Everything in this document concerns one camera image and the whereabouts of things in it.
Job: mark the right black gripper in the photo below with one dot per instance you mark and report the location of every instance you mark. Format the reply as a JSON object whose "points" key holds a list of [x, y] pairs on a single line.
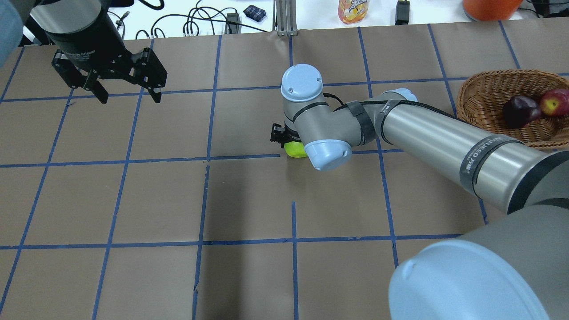
{"points": [[278, 134]]}

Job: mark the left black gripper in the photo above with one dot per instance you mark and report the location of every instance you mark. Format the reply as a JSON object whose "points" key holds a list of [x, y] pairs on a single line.
{"points": [[87, 48]]}

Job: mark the green apple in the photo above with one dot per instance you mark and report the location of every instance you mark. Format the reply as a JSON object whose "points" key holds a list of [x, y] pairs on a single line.
{"points": [[295, 149]]}

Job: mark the dark red apple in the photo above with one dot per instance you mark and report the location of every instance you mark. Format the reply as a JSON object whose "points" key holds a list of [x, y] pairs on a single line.
{"points": [[519, 111]]}

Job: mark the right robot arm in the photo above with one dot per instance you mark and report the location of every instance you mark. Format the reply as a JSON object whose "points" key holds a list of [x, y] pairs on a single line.
{"points": [[513, 269]]}

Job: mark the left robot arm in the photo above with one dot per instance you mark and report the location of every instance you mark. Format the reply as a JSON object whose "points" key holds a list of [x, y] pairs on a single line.
{"points": [[14, 14]]}

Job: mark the wicker basket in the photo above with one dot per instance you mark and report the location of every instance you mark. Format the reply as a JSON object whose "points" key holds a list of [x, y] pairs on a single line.
{"points": [[482, 96]]}

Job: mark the black power brick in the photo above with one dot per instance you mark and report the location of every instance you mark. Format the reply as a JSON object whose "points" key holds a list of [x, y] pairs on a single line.
{"points": [[232, 23]]}

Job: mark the dark blue checkered pouch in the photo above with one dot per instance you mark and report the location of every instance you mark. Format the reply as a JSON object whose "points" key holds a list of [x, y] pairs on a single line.
{"points": [[255, 13]]}

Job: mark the orange juice bottle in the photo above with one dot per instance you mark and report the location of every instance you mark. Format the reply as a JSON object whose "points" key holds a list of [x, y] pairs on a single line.
{"points": [[352, 11]]}

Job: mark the black power adapter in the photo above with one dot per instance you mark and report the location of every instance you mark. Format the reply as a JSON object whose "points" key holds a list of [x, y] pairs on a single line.
{"points": [[402, 12]]}

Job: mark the orange cylindrical container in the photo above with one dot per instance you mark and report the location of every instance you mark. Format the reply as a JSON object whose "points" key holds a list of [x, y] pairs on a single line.
{"points": [[490, 10]]}

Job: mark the aluminium frame post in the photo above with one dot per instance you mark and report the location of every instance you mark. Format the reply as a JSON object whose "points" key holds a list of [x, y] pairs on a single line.
{"points": [[285, 17]]}

